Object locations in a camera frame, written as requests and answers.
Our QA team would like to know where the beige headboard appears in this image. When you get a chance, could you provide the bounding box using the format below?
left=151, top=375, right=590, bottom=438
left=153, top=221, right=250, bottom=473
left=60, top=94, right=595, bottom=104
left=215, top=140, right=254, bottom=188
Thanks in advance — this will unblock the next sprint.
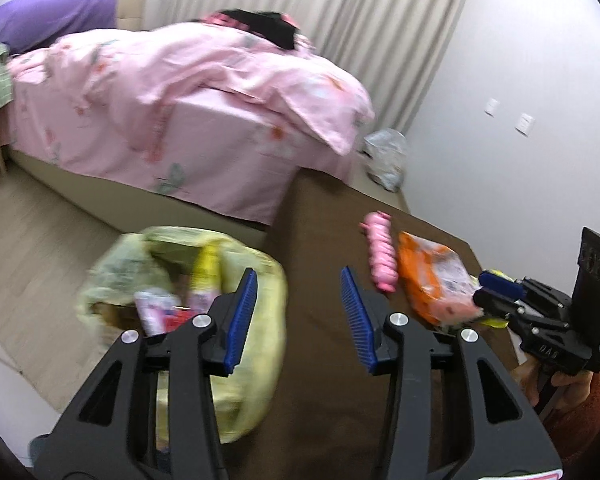
left=114, top=0, right=146, bottom=32

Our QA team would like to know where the red snack packet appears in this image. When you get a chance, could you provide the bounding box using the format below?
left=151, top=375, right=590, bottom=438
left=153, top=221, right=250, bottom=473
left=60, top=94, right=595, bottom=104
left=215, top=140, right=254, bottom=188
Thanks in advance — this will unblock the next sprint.
left=162, top=310, right=202, bottom=334

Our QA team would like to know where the black and pink garment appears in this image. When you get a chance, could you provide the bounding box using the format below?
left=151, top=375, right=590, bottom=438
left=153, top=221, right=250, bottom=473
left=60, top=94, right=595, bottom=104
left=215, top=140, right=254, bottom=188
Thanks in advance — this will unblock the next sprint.
left=200, top=9, right=301, bottom=52

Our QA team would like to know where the beige pleated curtain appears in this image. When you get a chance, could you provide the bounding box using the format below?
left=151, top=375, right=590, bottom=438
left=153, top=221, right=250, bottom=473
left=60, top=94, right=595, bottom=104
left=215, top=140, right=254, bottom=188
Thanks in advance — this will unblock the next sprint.
left=157, top=0, right=478, bottom=133

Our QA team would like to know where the pink plush toy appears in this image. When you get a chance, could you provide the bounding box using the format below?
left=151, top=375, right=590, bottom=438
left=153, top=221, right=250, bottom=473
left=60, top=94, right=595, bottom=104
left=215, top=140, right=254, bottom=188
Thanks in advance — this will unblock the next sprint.
left=362, top=211, right=399, bottom=294

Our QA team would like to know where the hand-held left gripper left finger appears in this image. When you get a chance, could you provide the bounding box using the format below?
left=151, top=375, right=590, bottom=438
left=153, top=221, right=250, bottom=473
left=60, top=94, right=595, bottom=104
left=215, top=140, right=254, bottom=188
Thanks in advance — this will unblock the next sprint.
left=34, top=267, right=259, bottom=480

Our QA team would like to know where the pink paper tag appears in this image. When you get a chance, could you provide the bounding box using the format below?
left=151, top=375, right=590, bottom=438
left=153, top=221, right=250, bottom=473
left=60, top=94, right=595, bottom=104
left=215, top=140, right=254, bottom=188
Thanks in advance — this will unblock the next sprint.
left=134, top=290, right=181, bottom=337

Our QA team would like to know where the orange snack packet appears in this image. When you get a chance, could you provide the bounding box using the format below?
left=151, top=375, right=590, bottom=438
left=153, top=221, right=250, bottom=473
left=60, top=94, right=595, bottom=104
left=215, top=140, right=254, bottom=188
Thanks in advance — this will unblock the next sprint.
left=397, top=231, right=484, bottom=329

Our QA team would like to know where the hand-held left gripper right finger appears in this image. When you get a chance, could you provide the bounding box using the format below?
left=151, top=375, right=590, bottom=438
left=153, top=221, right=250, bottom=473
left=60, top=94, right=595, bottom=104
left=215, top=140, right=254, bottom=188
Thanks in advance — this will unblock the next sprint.
left=341, top=266, right=563, bottom=480

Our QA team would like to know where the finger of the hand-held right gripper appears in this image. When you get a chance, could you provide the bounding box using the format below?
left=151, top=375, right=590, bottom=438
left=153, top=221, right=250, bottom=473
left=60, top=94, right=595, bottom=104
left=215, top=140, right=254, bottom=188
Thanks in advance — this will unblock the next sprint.
left=472, top=290, right=531, bottom=331
left=478, top=270, right=556, bottom=306

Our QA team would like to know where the brown table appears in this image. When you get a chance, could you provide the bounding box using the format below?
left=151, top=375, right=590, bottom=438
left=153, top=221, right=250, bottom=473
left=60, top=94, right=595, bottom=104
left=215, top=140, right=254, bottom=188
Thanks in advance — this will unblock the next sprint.
left=230, top=167, right=522, bottom=480

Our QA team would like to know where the beige bed base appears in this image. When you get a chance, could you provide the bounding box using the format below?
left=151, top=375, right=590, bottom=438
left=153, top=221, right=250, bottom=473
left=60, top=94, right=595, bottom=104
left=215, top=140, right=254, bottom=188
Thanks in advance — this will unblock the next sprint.
left=5, top=152, right=270, bottom=235

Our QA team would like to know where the person's right forearm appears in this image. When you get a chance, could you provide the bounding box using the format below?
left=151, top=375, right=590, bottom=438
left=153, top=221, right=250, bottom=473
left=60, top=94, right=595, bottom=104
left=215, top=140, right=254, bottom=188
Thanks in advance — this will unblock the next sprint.
left=542, top=372, right=600, bottom=462

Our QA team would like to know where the purple pillow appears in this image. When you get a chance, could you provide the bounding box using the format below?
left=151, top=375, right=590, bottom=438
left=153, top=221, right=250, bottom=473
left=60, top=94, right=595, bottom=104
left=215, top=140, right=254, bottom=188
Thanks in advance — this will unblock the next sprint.
left=0, top=0, right=118, bottom=56

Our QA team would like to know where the person's right hand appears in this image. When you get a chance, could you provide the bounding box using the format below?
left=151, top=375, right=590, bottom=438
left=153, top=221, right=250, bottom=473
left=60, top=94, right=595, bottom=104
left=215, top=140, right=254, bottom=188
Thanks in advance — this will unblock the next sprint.
left=511, top=357, right=594, bottom=416

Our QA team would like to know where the yellow plastic bin bag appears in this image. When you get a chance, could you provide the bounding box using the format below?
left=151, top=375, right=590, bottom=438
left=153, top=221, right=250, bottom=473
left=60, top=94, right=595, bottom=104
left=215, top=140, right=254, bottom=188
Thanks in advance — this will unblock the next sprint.
left=75, top=226, right=288, bottom=443

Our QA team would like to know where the pink floral duvet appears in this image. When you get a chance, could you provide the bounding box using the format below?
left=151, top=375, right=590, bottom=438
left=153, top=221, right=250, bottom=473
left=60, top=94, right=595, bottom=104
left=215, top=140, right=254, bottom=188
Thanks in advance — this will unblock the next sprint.
left=10, top=22, right=376, bottom=156

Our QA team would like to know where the yellow snack packet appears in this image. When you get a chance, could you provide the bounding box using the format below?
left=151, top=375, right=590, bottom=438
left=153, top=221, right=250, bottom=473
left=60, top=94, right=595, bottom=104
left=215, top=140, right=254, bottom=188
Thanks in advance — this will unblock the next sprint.
left=190, top=242, right=229, bottom=312
left=480, top=270, right=512, bottom=329

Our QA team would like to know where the clear plastic bag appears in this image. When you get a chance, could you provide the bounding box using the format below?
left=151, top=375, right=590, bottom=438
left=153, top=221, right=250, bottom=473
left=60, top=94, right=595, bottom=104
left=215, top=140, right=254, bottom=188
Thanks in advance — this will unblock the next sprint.
left=364, top=128, right=409, bottom=192

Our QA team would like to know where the pink floral bed sheet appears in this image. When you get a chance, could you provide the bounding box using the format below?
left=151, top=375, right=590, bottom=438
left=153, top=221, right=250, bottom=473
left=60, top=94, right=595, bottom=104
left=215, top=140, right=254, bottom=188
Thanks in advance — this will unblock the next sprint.
left=0, top=55, right=357, bottom=226

